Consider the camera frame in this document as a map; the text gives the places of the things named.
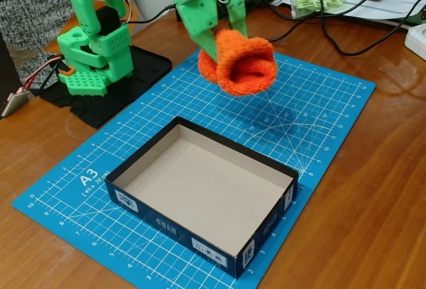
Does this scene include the blue A3 cutting mat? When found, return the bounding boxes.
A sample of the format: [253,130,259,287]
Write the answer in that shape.
[11,49,377,289]

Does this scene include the thin black cable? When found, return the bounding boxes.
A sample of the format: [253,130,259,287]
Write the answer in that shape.
[128,2,178,26]

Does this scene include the grey patterned fabric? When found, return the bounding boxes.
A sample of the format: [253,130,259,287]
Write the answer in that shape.
[0,0,75,87]

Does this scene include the large black power adapter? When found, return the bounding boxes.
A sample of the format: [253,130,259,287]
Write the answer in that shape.
[174,0,264,23]

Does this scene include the looped black power cable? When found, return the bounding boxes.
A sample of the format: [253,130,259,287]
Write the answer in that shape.
[244,0,426,42]

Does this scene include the red and black wires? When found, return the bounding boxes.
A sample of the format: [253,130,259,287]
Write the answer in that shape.
[20,54,67,96]

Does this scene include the orange fuzzy sock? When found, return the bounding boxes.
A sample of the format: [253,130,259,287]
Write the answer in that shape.
[197,29,279,98]

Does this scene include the small grey circuit board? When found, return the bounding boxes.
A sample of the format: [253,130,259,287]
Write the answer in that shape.
[1,91,31,119]

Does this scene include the white papers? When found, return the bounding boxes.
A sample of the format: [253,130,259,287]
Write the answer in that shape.
[262,0,426,31]

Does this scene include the white box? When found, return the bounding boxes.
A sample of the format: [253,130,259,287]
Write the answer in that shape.
[404,22,426,61]

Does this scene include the black base mat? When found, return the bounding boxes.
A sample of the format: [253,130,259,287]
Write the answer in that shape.
[39,45,173,129]

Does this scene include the long black power cable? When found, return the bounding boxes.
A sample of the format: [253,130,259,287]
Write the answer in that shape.
[278,0,426,57]

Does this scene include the dark blue cardboard box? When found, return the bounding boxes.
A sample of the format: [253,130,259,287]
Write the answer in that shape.
[104,117,300,280]

